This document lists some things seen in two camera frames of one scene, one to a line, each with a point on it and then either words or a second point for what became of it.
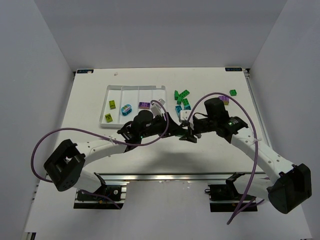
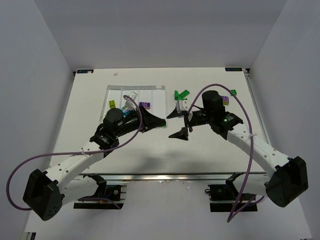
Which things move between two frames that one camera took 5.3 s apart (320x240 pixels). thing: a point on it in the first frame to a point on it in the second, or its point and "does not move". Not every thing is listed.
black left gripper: x=169 y=127 to x=144 y=120
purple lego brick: x=144 y=105 does not move
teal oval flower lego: x=126 y=109 does not move
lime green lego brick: x=112 y=104 does not move
